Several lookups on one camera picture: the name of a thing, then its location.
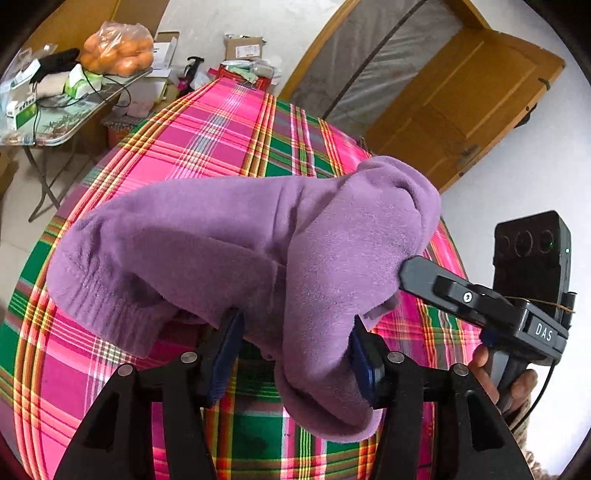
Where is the purple fleece garment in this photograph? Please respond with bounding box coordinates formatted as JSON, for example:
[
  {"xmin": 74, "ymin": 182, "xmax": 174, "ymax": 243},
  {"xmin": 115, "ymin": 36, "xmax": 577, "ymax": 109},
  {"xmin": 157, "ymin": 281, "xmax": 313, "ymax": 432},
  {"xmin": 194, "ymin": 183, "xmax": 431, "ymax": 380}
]
[{"xmin": 46, "ymin": 157, "xmax": 441, "ymax": 442}]

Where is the black cloth on table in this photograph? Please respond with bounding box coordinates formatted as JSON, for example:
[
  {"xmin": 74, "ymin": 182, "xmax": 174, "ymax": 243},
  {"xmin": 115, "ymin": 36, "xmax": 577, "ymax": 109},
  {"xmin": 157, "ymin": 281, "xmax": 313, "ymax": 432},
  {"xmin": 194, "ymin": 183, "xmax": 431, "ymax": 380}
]
[{"xmin": 29, "ymin": 48, "xmax": 80, "ymax": 84}]

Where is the cardboard box by wall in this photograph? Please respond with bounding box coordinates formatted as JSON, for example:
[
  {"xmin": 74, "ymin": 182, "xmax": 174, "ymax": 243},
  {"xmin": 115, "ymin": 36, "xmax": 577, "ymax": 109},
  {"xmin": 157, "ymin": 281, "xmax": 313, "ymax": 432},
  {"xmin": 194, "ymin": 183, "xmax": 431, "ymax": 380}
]
[{"xmin": 224, "ymin": 34, "xmax": 266, "ymax": 60}]

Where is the folding side table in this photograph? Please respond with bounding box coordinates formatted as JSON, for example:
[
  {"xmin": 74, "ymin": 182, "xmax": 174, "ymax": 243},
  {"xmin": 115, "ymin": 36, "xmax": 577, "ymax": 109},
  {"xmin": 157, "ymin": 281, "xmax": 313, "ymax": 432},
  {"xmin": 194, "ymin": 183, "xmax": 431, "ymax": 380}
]
[{"xmin": 1, "ymin": 68, "xmax": 152, "ymax": 222}]

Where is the pink plaid bed sheet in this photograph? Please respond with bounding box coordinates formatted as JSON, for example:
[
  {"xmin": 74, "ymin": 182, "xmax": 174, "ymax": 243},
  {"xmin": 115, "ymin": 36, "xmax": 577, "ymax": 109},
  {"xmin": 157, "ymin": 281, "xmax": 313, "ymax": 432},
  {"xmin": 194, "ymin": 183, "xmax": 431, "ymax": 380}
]
[{"xmin": 0, "ymin": 76, "xmax": 484, "ymax": 480}]

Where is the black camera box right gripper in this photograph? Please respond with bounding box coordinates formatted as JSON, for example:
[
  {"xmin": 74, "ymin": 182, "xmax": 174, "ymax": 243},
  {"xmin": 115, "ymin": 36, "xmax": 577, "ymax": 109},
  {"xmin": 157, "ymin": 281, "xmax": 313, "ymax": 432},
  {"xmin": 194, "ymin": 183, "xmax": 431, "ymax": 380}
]
[{"xmin": 493, "ymin": 210, "xmax": 571, "ymax": 321}]

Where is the green white tissue pack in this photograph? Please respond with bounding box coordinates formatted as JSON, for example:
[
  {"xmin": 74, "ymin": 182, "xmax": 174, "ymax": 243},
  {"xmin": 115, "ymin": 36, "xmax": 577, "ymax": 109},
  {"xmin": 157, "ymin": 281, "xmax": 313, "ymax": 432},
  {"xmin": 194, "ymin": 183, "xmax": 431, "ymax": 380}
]
[{"xmin": 63, "ymin": 64, "xmax": 103, "ymax": 100}]

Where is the brown wooden door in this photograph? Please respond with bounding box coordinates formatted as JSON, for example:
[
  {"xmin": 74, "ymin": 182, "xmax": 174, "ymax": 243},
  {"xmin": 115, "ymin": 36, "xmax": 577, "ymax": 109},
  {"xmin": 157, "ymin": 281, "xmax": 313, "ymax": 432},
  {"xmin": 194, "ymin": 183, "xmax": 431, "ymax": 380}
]
[{"xmin": 365, "ymin": 28, "xmax": 565, "ymax": 191}]

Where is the person right hand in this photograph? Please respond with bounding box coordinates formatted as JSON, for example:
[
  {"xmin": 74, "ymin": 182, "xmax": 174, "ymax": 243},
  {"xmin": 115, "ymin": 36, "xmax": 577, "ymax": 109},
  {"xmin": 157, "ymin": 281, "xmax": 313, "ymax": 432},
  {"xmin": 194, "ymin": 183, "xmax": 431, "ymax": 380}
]
[{"xmin": 468, "ymin": 344, "xmax": 538, "ymax": 416}]

